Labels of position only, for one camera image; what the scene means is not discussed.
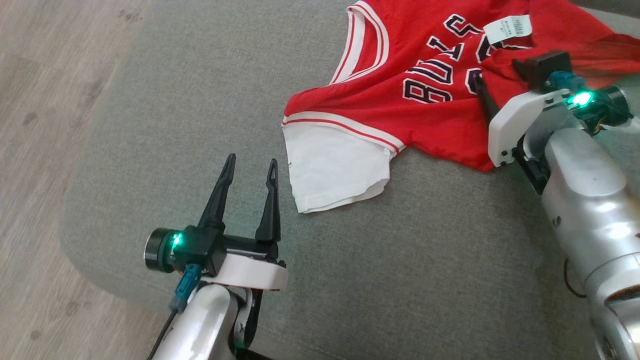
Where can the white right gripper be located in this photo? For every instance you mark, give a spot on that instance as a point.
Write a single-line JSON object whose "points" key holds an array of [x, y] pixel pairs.
{"points": [[515, 122]]}

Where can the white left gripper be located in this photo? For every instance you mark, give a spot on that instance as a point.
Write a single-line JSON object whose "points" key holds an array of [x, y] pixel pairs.
{"points": [[252, 270]]}

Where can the red white basketball jersey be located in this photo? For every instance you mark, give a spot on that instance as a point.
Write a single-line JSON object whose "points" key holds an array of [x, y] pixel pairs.
{"points": [[425, 115]]}

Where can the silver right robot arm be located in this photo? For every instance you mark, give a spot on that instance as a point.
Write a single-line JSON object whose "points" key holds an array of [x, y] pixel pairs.
{"points": [[585, 190]]}

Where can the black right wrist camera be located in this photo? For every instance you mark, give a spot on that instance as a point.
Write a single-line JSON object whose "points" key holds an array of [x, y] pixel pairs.
{"points": [[547, 65]]}

